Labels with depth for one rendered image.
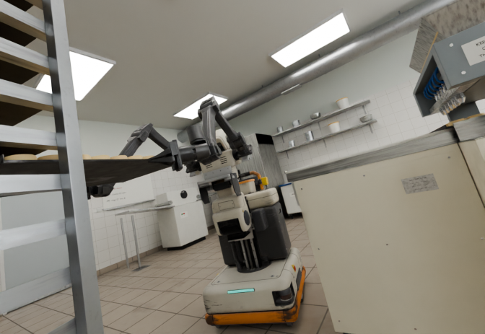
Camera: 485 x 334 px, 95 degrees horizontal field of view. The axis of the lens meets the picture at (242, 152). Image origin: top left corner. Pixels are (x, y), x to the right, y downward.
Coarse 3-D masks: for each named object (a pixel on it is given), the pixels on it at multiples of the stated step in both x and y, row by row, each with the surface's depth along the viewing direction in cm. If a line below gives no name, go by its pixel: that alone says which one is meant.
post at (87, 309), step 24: (48, 0) 51; (48, 24) 50; (48, 48) 50; (72, 96) 49; (72, 120) 48; (72, 144) 46; (72, 168) 45; (72, 192) 44; (72, 216) 43; (72, 240) 42; (72, 264) 42; (72, 288) 41; (96, 288) 43; (96, 312) 41
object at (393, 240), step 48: (336, 192) 109; (384, 192) 98; (432, 192) 89; (336, 240) 109; (384, 240) 98; (432, 240) 89; (480, 240) 82; (336, 288) 109; (384, 288) 98; (432, 288) 89; (480, 288) 82
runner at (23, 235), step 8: (32, 224) 39; (40, 224) 40; (48, 224) 41; (56, 224) 42; (64, 224) 43; (0, 232) 35; (8, 232) 36; (16, 232) 37; (24, 232) 38; (32, 232) 39; (40, 232) 40; (48, 232) 41; (56, 232) 42; (64, 232) 43; (0, 240) 35; (8, 240) 36; (16, 240) 36; (24, 240) 37; (32, 240) 38; (40, 240) 39; (0, 248) 34; (8, 248) 35
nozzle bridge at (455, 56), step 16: (464, 32) 71; (480, 32) 69; (432, 48) 77; (448, 48) 73; (464, 48) 71; (480, 48) 69; (432, 64) 88; (448, 64) 73; (464, 64) 71; (480, 64) 69; (448, 80) 73; (464, 80) 71; (480, 80) 74; (416, 96) 130; (448, 96) 89; (480, 96) 107; (432, 112) 121; (464, 112) 120
